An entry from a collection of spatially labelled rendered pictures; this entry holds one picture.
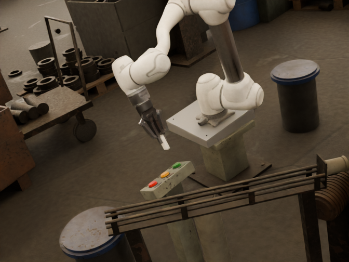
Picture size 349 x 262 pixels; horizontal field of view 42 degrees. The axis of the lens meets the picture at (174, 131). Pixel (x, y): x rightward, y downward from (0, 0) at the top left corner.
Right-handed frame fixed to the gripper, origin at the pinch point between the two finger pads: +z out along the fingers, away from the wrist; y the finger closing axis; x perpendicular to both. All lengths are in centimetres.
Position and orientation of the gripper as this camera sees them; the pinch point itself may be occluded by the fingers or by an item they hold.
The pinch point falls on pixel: (163, 142)
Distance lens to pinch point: 200.9
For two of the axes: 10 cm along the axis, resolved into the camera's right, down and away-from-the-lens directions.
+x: -5.6, 1.0, 8.2
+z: 4.6, 8.6, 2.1
